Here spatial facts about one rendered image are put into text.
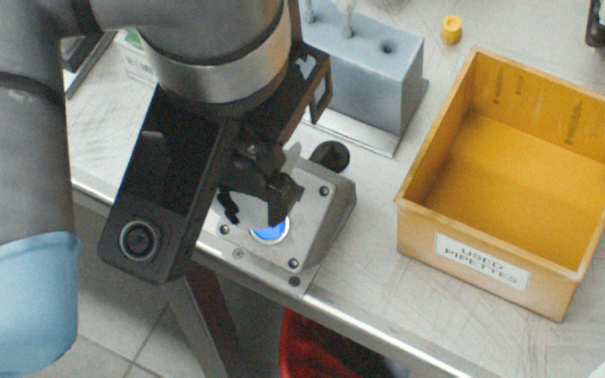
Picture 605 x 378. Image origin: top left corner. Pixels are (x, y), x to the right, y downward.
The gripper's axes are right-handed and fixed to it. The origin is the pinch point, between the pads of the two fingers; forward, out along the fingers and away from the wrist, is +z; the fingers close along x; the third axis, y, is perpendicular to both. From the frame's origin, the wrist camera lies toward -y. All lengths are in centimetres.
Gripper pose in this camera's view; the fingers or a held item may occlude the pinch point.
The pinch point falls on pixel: (239, 222)
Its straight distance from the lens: 85.0
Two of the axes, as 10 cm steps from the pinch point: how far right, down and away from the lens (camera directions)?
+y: 4.8, -8.1, 3.3
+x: -8.8, -4.2, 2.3
